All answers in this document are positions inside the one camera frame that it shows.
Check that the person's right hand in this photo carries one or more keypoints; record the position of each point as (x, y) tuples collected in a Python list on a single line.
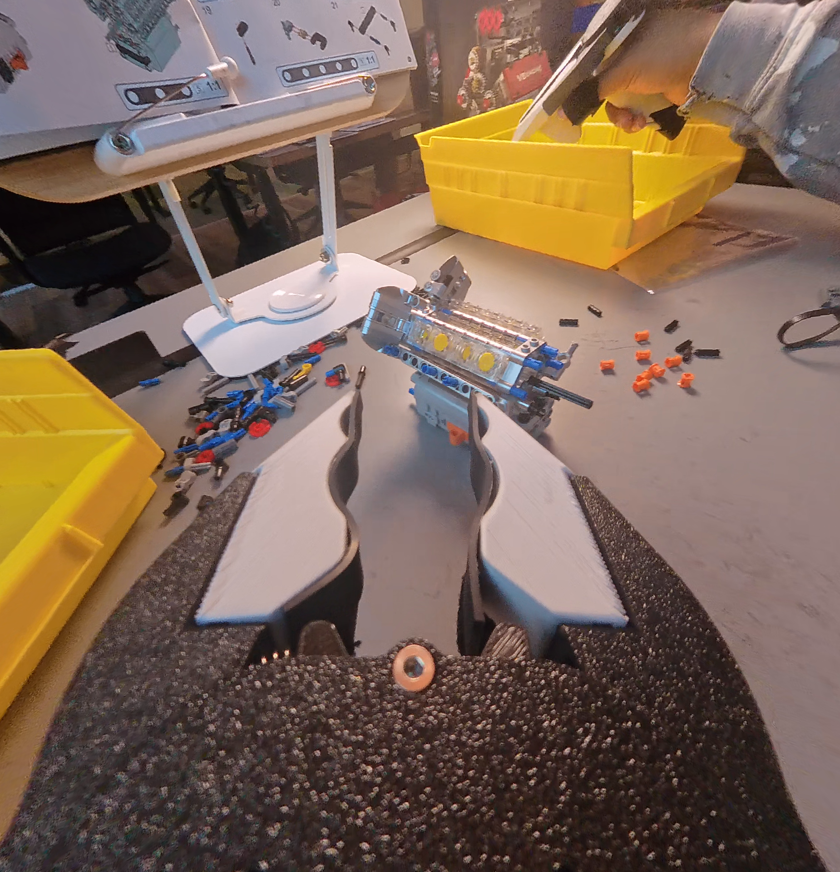
[(665, 61)]

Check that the large yellow plastic bin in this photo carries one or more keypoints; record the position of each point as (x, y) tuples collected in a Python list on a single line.
[(52, 504)]

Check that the building instruction booklet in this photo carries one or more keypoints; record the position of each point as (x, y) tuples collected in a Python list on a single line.
[(189, 41)]

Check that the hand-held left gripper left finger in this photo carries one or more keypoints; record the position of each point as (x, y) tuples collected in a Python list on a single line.
[(277, 545)]

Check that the toy brick engine model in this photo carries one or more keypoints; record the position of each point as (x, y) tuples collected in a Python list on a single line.
[(461, 341)]

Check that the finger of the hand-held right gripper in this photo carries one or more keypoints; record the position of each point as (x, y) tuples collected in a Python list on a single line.
[(570, 68)]

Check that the black toy set box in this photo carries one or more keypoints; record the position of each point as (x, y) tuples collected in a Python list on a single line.
[(509, 55)]

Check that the grey toy motor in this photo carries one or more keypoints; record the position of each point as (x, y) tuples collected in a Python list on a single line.
[(838, 296)]

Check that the black office chair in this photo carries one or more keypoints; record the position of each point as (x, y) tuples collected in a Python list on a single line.
[(66, 259)]

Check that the cluster of orange bushes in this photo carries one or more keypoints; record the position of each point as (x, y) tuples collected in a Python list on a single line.
[(645, 371)]

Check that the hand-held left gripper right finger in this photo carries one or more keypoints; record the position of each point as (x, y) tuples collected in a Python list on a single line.
[(543, 545)]

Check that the pile of coloured brick parts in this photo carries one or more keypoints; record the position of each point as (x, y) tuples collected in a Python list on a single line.
[(229, 409)]

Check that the background desk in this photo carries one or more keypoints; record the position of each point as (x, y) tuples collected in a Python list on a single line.
[(325, 150)]

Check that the white book stand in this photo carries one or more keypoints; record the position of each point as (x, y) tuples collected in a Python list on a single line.
[(257, 314)]

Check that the clear plastic bag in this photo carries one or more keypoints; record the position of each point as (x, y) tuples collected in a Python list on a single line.
[(706, 252)]

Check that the grey desk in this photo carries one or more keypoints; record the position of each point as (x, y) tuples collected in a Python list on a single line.
[(720, 545)]

